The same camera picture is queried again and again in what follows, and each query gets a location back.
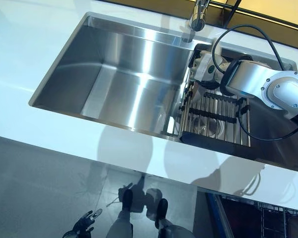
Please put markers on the dishwasher door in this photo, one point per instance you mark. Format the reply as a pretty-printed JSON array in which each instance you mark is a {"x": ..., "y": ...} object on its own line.
[{"x": 218, "y": 215}]

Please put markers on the stainless steel kitchen sink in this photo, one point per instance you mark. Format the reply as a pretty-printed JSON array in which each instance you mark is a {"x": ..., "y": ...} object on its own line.
[{"x": 114, "y": 74}]

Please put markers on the chrome gooseneck faucet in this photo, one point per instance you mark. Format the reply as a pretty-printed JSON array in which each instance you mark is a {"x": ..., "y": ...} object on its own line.
[{"x": 197, "y": 17}]

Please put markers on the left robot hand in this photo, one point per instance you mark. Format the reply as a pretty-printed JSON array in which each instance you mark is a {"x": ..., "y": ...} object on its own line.
[{"x": 83, "y": 225}]

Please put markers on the black steel roll-up drying rack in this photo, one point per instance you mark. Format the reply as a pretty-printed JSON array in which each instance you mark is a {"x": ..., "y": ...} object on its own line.
[{"x": 213, "y": 116}]

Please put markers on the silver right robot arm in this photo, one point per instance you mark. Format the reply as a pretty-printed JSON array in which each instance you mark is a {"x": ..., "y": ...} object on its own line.
[{"x": 263, "y": 81}]

